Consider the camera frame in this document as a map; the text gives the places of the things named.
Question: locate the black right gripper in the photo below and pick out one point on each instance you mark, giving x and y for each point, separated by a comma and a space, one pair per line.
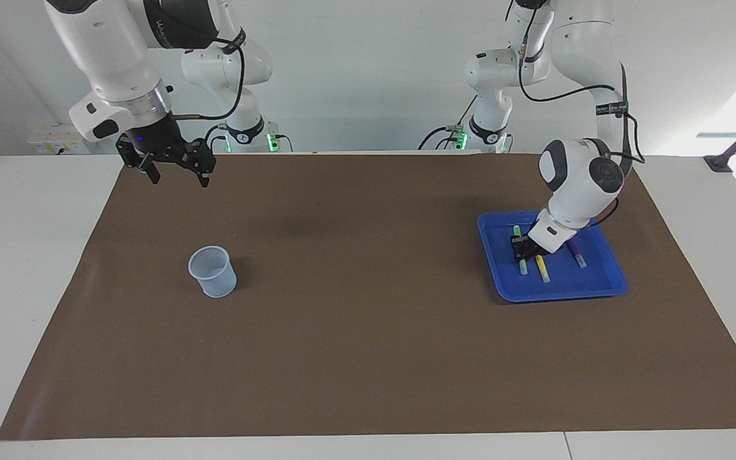
160, 144

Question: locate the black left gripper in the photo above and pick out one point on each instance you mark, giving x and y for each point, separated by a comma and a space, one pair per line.
524, 246

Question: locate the yellow pen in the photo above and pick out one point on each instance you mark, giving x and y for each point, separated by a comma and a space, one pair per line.
543, 269

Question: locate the green pen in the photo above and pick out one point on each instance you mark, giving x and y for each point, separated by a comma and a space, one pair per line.
517, 230

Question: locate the purple pen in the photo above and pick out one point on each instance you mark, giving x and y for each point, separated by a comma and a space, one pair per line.
577, 253

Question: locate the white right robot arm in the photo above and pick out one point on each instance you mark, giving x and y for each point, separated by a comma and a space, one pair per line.
119, 57

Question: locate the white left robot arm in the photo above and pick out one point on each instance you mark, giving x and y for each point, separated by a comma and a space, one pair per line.
572, 172

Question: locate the blue plastic tray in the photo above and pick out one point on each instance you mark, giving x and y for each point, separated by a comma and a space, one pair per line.
591, 278

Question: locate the translucent plastic cup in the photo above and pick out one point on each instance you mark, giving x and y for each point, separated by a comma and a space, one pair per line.
214, 278

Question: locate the brown table mat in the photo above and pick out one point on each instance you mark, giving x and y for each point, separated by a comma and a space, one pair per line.
368, 319

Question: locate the white wall socket box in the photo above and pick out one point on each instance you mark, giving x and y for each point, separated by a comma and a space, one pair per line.
55, 139

